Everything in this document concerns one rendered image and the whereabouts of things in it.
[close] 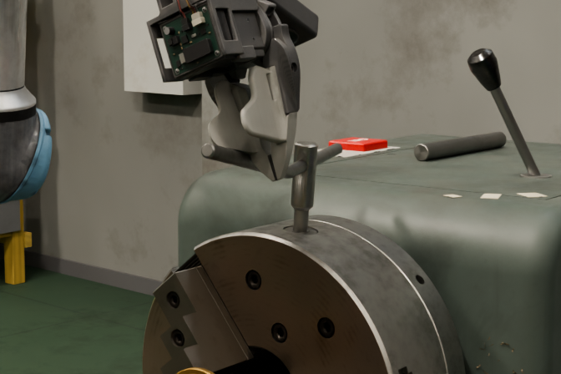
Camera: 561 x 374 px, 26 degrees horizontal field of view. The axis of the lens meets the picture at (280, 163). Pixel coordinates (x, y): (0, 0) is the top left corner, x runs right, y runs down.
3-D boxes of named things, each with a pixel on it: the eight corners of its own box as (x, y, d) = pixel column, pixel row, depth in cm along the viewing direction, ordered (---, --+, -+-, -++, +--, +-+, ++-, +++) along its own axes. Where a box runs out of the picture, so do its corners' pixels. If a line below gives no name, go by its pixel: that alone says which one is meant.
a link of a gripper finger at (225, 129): (214, 196, 98) (183, 88, 99) (260, 188, 103) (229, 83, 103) (242, 186, 96) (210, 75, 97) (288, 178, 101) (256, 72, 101)
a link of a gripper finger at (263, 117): (242, 186, 96) (210, 75, 97) (287, 178, 101) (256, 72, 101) (271, 176, 94) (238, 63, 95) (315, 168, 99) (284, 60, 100)
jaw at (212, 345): (247, 371, 121) (189, 270, 125) (277, 347, 119) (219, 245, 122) (171, 399, 113) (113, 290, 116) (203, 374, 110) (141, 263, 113)
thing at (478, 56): (478, 89, 138) (479, 47, 137) (504, 90, 136) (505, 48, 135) (461, 91, 135) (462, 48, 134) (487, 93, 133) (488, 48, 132)
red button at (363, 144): (352, 150, 172) (352, 136, 171) (388, 154, 168) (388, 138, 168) (327, 154, 167) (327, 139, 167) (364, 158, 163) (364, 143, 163)
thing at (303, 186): (291, 255, 119) (299, 139, 117) (312, 258, 118) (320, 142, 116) (283, 260, 117) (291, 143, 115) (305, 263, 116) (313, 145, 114)
